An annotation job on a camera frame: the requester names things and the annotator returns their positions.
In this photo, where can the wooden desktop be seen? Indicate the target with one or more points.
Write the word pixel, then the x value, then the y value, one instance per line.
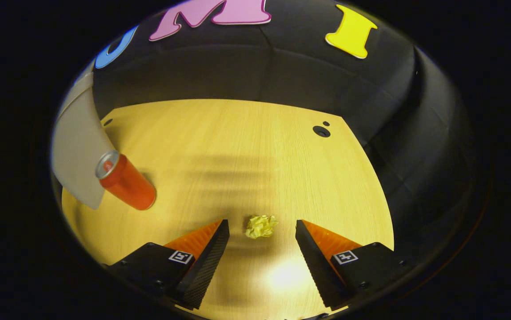
pixel 237 155

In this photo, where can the white desktop garbage bin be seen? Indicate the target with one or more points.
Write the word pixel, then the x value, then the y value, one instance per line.
pixel 77 146

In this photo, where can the yellow paper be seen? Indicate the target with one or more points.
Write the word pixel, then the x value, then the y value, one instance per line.
pixel 261 226

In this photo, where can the black backdrop cloth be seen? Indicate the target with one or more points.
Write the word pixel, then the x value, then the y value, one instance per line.
pixel 304 75

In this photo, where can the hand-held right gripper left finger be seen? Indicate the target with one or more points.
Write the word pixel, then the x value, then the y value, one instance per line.
pixel 206 266

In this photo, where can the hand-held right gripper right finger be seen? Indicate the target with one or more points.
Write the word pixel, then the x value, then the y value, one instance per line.
pixel 317 271

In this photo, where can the red pop can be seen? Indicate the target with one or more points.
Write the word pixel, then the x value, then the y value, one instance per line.
pixel 129 184

